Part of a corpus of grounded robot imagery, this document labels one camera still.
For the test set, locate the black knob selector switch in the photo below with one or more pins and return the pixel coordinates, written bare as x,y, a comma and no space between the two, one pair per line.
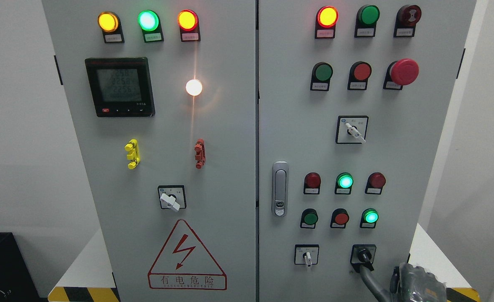
362,255

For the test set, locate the red terminal block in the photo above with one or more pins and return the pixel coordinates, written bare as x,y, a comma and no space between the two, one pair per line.
200,153

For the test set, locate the dark red indicator left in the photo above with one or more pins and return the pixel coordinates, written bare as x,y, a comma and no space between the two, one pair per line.
311,184

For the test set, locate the dark red indicator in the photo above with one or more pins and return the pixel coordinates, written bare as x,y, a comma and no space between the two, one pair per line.
311,184
375,184

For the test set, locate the white lit indicator lamp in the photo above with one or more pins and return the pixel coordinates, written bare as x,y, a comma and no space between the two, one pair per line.
194,87

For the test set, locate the green push button lower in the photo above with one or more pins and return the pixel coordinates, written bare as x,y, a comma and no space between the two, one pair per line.
309,218

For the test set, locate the green push button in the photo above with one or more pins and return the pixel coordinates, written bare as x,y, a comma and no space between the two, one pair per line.
309,218
321,75

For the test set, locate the green lit indicator middle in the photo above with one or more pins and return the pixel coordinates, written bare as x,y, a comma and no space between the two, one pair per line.
344,183

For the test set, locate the green lit indicator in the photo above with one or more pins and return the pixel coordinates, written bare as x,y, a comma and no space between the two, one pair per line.
344,183
150,25

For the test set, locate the grey left cabinet door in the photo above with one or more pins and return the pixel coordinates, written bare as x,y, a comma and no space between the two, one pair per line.
220,197

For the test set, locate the grey cabinet door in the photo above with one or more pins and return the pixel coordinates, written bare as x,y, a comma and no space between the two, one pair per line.
299,126
220,197

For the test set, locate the green push button upper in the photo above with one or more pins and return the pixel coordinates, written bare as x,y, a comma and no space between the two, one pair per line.
321,75

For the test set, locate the red push button lower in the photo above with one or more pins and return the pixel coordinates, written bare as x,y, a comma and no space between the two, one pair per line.
339,218

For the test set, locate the red push button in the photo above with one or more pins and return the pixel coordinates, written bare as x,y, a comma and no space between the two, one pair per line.
339,218
359,74

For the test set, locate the yellow terminal block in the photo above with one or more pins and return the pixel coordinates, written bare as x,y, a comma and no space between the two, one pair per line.
133,154

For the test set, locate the grey right cabinet door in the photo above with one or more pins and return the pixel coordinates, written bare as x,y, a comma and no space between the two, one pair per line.
299,126

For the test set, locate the red electrical warning sticker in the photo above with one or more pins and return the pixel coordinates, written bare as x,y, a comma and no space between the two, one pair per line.
185,263

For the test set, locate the dark red indicator right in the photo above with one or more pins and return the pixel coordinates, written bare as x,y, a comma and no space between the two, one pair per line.
375,184

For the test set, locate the red push button upper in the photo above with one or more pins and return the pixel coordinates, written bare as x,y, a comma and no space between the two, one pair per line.
359,74

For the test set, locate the green lit button lower right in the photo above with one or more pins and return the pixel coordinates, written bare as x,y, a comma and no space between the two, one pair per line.
369,218

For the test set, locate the black digital power meter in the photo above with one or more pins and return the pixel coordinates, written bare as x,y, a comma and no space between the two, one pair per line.
120,87

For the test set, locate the orange red indicator top left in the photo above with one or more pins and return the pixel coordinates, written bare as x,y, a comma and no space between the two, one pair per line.
188,22

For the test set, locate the orange lit indicator right door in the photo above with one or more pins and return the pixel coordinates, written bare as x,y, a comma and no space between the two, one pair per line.
326,19

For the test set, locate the green lit indicator top left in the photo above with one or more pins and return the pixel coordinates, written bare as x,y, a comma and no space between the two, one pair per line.
150,25

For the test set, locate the red emergency stop mushroom button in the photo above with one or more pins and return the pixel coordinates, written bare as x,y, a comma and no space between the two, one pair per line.
401,73

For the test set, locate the dark green indicator top right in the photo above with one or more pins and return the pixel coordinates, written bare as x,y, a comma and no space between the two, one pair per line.
366,19

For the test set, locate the yellow indicator light top left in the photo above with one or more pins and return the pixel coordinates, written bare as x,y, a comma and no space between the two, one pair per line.
110,26

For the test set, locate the dark red buzzer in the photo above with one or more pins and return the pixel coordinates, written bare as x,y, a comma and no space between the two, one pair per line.
406,19

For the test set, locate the black box lower left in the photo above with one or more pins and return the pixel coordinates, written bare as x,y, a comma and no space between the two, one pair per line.
16,284

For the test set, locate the silver door lock handle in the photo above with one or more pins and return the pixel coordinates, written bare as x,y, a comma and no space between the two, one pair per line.
280,184

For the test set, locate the white selector switch left door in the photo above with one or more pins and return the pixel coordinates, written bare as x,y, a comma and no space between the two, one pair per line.
172,197

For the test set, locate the white selector switch upper right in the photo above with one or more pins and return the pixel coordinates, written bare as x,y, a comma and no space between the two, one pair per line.
351,129

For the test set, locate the white selector switch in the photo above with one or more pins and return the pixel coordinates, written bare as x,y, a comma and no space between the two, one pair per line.
351,129
305,254

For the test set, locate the white selector switch lower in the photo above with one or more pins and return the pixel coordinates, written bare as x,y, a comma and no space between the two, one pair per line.
305,254

